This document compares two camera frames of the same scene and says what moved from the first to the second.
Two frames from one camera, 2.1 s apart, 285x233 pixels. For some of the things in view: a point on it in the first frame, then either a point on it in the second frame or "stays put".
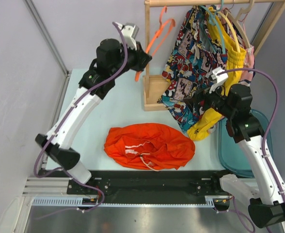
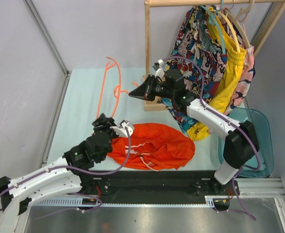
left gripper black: x=142 y=59 → x=103 y=123
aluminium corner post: x=58 y=54 stays put
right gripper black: x=201 y=95 → x=145 y=91
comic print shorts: x=194 y=52 stays put
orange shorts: x=149 y=146 stays put
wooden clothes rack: x=152 y=84 stays put
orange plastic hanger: x=138 y=74 → x=117 y=91
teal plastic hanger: x=213 y=15 stays put
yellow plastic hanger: x=212 y=8 stays put
